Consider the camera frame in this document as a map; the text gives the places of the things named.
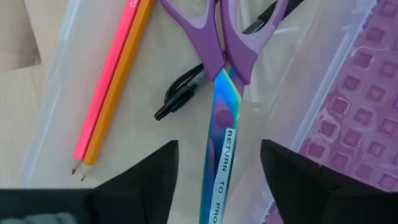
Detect clear plastic bin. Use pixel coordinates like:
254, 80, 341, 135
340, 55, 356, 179
20, 0, 379, 224

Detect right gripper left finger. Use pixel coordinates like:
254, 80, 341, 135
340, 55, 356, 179
0, 140, 180, 224

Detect orange pencil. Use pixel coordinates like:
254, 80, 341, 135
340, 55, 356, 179
80, 0, 155, 182

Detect purple handled scissors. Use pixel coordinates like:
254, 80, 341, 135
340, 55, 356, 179
159, 0, 289, 224

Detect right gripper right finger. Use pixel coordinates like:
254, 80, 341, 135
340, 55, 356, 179
260, 139, 398, 224

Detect pink pencil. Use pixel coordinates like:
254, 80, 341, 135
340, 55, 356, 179
72, 0, 142, 175

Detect purple textured bin lid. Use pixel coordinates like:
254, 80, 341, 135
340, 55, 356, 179
264, 0, 398, 224

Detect black ballpoint pen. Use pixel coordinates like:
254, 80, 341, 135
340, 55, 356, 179
154, 0, 305, 121

